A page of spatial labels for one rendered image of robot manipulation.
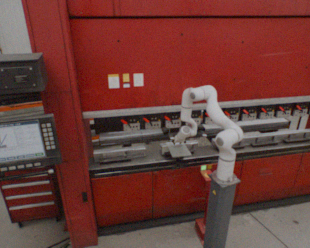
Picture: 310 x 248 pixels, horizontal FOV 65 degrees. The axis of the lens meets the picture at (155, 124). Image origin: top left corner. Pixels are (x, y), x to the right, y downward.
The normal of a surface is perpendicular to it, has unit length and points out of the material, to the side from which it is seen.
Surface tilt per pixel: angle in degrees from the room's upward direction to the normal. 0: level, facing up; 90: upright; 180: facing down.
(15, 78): 90
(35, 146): 90
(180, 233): 0
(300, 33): 90
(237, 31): 90
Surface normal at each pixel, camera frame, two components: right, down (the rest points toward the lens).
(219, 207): -0.33, 0.40
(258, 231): 0.00, -0.91
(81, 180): 0.20, 0.41
